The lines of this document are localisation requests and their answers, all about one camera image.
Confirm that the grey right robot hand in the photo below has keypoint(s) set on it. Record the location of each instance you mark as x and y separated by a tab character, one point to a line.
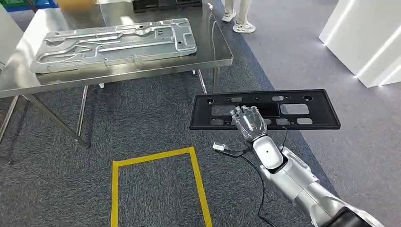
250	123

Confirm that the black plastic panel with cutouts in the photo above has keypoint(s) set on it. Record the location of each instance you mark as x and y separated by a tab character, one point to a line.
322	116

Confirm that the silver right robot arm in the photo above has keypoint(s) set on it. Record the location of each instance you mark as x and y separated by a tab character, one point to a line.
297	181

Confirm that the stainless steel table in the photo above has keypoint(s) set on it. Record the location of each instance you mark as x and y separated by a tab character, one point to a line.
206	47

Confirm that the person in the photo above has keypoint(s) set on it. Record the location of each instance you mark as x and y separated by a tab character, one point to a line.
242	26

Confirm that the white cabinet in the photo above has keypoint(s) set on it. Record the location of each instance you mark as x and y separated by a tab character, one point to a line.
366	37

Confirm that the black crate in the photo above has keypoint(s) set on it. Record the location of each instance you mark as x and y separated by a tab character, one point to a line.
166	5

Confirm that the large stamped metal panel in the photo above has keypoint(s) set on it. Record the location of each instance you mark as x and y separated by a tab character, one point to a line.
125	47

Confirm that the orange box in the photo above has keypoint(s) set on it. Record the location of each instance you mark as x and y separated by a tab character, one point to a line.
75	4

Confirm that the blue crate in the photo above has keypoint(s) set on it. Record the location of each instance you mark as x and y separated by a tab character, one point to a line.
40	3

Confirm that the white board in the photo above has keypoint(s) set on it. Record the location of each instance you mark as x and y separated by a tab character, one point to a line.
7	37

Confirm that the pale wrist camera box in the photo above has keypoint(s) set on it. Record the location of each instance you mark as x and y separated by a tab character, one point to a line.
219	146

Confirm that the yellow floor tape frame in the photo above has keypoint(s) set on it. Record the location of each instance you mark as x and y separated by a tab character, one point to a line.
156	155

